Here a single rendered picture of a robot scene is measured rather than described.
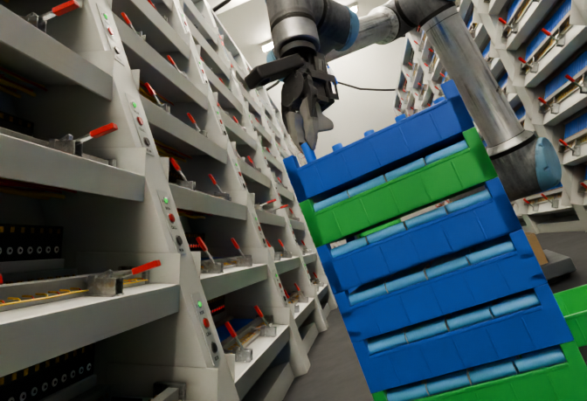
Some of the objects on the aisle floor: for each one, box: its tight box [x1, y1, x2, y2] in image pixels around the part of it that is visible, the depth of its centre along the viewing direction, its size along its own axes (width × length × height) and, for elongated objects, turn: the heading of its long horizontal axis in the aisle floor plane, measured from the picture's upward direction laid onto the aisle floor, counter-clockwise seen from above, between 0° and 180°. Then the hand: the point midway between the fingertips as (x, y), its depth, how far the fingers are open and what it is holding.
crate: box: [371, 340, 587, 401], centre depth 76 cm, size 30×20×8 cm
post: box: [0, 0, 239, 401], centre depth 93 cm, size 20×9×177 cm, turn 19°
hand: (304, 144), depth 82 cm, fingers closed, pressing on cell
